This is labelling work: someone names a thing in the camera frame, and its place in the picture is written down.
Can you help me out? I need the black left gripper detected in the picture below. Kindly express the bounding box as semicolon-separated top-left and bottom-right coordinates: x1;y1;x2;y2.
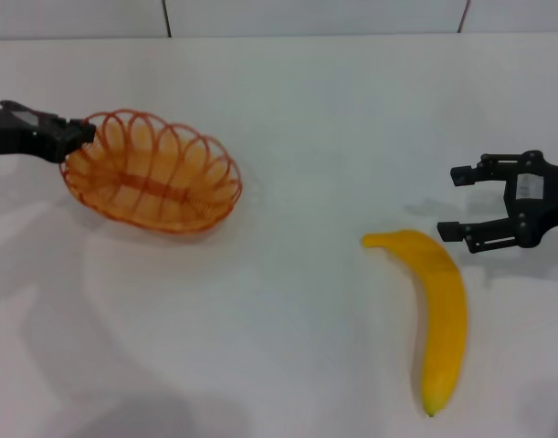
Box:
0;99;98;164

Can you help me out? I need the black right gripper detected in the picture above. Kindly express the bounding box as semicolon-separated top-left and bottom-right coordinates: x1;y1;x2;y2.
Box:
437;149;558;256

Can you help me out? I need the yellow banana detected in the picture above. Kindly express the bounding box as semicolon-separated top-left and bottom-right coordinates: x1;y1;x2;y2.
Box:
361;227;469;405

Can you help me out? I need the orange plastic wire basket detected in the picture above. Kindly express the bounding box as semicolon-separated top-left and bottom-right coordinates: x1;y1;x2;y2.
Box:
58;108;244;236

